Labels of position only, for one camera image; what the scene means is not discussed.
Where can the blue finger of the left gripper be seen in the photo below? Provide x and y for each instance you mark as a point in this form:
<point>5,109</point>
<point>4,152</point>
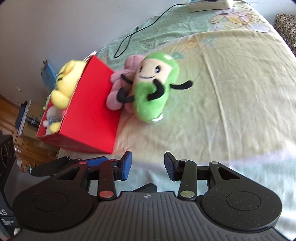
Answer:
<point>93,162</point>

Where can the white power strip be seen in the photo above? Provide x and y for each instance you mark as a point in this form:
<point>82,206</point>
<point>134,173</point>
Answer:
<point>201,5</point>

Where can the green bean plush toy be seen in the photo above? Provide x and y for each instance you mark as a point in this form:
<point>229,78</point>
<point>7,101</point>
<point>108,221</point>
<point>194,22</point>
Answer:
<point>155,77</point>

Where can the white plush bunny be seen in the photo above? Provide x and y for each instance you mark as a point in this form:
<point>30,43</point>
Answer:
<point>53,120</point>

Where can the pastel cartoon bed sheet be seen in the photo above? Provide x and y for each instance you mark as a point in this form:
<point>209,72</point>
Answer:
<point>240,110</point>

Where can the blue notebook with clips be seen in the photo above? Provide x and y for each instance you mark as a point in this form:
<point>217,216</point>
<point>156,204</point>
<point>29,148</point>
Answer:
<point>49,76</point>

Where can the red cardboard box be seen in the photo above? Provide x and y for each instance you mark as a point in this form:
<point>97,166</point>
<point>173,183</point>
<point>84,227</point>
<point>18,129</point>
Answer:
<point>87,124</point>

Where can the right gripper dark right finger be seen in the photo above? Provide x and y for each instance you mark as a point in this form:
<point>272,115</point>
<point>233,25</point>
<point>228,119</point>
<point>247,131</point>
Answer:
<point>173,167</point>

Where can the yellow tiger plush toy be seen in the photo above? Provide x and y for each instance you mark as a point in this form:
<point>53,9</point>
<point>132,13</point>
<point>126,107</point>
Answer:
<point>66,82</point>

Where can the patterned cloth covered table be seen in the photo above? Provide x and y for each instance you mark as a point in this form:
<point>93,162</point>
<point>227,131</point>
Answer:
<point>285,25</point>

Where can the pink plush teddy bear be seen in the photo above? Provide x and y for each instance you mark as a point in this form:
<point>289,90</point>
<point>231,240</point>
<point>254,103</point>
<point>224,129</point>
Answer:
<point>123,78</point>

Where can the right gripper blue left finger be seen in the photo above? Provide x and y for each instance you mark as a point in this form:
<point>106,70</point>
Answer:
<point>123,166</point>

